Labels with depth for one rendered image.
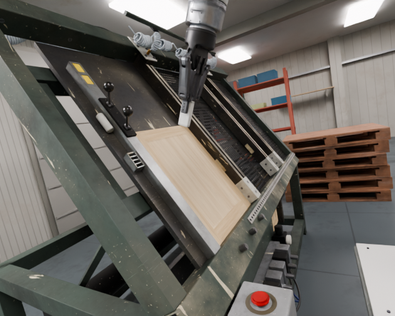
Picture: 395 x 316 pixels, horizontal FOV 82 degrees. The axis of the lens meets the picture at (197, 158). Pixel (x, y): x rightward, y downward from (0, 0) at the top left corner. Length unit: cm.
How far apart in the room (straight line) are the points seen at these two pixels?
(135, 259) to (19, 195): 326
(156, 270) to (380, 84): 858
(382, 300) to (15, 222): 369
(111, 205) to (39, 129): 33
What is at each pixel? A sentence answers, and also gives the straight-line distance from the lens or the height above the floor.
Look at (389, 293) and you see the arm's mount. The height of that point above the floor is 76.
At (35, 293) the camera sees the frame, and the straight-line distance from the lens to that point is 131.
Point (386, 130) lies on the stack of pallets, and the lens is 356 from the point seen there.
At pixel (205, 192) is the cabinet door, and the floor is 105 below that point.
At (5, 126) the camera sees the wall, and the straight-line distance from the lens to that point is 387.
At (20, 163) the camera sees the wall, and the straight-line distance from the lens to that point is 386.
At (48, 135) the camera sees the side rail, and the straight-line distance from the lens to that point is 80.
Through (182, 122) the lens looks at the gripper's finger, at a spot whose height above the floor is 135.
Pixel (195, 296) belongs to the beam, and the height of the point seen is 89.
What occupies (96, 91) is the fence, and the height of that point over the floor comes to 156.
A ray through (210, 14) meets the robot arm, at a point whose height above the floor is 157.
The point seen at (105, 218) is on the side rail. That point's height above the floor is 114.
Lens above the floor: 133
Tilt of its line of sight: 7 degrees down
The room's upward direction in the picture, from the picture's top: 11 degrees counter-clockwise
